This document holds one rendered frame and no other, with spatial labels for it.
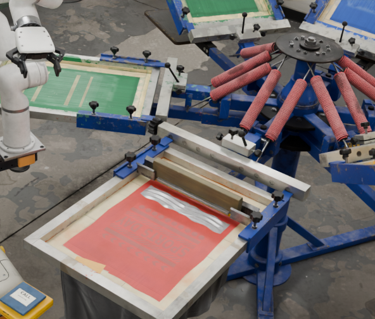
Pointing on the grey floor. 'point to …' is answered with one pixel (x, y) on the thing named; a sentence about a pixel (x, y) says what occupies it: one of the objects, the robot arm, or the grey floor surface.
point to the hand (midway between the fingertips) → (41, 71)
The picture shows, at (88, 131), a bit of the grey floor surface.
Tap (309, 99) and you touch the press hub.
